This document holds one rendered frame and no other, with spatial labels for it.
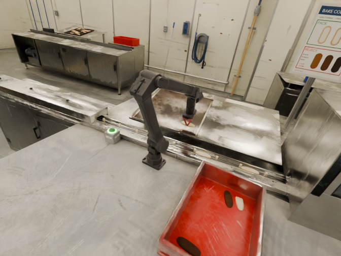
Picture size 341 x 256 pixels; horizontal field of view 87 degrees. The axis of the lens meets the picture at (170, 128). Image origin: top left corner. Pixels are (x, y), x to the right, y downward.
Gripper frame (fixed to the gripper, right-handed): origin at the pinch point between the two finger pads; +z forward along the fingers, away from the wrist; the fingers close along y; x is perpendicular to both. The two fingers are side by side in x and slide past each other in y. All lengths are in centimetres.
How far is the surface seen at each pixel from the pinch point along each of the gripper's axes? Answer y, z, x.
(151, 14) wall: -348, -1, -236
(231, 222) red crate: 49, 5, 41
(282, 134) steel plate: -49, 20, 67
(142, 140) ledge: 24.5, 5.5, -20.9
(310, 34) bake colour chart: -74, -49, 56
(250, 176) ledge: 19.3, 5.3, 45.3
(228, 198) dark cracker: 38, 5, 37
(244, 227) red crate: 49, 5, 46
